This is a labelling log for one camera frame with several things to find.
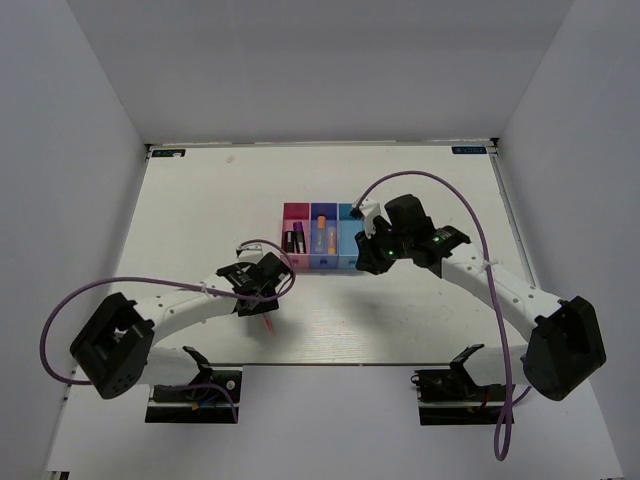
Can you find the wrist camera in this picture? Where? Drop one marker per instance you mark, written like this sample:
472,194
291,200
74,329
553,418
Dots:
366,211
250,252

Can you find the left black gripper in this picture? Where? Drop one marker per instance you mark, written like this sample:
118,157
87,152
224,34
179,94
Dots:
269,303

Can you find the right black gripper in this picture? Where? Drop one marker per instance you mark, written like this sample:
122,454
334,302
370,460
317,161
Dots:
368,258

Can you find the light blue container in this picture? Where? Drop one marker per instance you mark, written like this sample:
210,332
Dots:
348,228

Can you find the yellow orange highlighter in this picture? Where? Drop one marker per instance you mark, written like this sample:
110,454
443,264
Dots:
331,240

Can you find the grey orange highlighter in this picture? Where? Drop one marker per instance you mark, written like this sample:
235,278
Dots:
320,234

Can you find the blue corner label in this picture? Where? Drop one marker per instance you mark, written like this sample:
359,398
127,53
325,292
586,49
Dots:
168,153
468,150

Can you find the left blue corner label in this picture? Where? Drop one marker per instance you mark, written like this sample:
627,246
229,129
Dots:
168,153

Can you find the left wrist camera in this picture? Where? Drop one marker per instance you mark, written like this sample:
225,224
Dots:
250,252

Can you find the dark blue container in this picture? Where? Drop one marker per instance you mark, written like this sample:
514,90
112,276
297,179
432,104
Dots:
330,211

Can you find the black purple highlighter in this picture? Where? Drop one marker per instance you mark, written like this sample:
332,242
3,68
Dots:
299,238

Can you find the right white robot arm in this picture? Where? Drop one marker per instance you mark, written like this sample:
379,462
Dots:
562,340

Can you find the black green highlighter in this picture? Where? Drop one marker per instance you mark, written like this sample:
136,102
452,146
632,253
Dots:
290,242

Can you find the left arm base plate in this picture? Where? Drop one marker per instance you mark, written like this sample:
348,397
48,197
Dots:
217,401

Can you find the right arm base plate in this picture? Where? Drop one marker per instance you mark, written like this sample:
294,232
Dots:
444,399

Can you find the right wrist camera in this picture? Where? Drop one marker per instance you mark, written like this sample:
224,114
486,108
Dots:
366,211

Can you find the right blue corner label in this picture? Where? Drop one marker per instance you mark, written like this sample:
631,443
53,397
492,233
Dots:
468,150

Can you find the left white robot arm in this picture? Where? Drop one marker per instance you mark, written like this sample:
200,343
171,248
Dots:
118,347

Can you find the red white pen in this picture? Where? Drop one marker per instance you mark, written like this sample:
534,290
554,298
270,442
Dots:
268,324

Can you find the pink container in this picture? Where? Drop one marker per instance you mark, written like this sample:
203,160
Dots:
297,212

